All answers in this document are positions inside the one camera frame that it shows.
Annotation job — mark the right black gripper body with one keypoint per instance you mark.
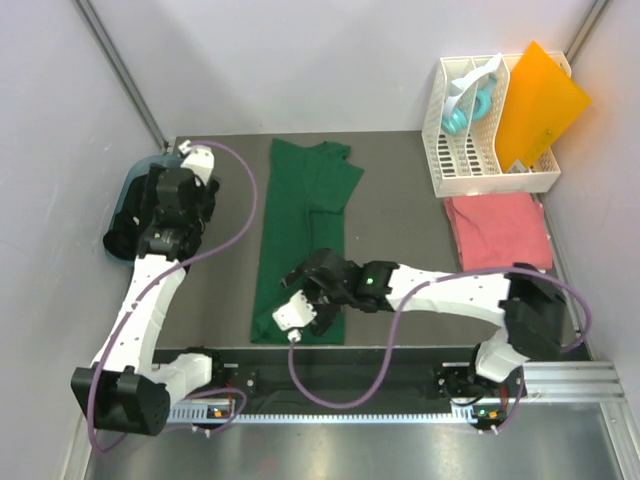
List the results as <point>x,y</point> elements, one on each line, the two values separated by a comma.
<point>325,303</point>

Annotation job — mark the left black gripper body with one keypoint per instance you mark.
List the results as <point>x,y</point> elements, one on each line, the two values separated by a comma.
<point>206,201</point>

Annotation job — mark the green t shirt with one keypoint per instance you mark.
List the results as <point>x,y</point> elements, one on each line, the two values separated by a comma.
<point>308,191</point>

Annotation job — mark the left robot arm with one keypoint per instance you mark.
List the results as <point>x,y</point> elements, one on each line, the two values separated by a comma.
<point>122,391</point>

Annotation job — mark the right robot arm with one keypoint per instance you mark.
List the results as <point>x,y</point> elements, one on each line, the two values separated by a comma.
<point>525,306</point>

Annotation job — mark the black t shirt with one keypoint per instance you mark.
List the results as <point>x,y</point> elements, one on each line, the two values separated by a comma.
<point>172,243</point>

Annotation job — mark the blue plastic basket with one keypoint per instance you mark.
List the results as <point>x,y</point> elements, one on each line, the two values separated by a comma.
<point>130,175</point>

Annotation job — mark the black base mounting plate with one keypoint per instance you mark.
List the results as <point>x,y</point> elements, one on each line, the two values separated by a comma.
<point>320,381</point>

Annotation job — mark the pink folded t shirt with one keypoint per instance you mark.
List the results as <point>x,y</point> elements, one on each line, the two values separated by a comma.
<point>499,230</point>

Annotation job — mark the white perforated file organizer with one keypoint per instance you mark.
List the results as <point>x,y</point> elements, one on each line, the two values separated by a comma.
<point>465,163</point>

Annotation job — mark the orange plastic folder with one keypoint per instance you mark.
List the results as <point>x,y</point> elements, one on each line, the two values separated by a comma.
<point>542,102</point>

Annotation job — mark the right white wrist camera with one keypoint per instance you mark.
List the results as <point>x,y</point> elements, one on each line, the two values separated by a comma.
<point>294,315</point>

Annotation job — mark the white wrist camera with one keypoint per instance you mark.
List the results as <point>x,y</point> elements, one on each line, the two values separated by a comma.
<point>197,158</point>
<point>294,315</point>

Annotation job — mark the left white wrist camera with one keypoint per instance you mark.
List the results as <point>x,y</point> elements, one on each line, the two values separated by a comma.
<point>197,158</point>

